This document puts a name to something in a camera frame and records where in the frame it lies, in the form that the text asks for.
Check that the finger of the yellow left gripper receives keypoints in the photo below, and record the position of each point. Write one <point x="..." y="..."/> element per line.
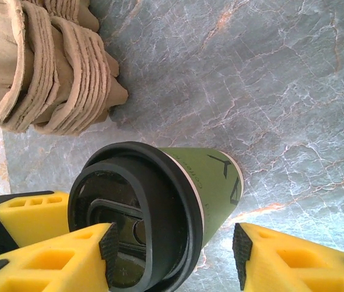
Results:
<point x="31" y="219"/>

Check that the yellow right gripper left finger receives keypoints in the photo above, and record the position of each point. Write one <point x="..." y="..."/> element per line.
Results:
<point x="37" y="267"/>

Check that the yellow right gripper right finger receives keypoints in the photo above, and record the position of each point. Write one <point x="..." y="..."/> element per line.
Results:
<point x="305" y="267"/>

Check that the green paper coffee cup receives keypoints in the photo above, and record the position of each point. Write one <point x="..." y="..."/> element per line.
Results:
<point x="217" y="188"/>

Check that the black plastic cup lid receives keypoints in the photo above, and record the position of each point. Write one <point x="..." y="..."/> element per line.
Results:
<point x="165" y="197"/>

